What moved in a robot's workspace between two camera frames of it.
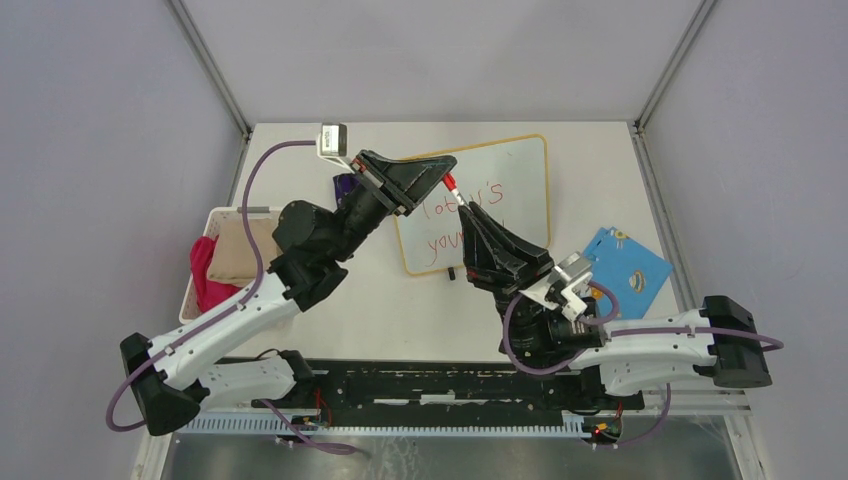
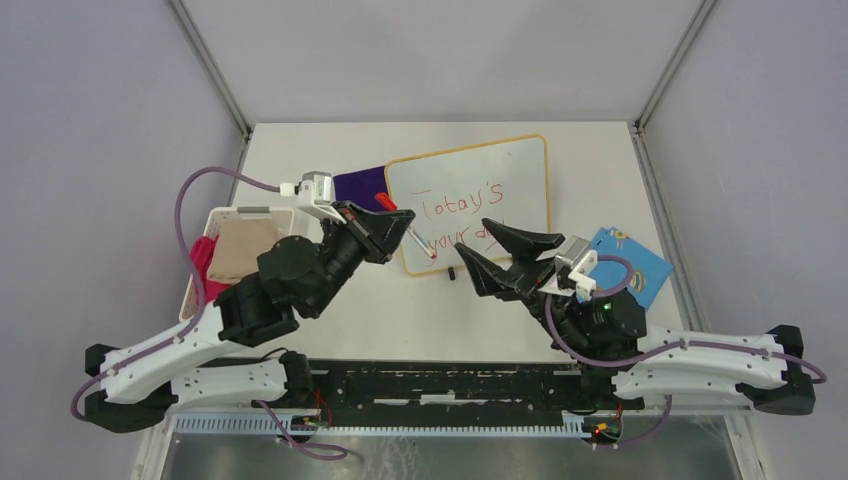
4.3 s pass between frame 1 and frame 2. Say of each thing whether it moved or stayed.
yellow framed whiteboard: stayed
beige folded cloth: stayed
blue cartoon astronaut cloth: stayed
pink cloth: stayed
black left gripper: moved
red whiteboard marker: moved
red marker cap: moved
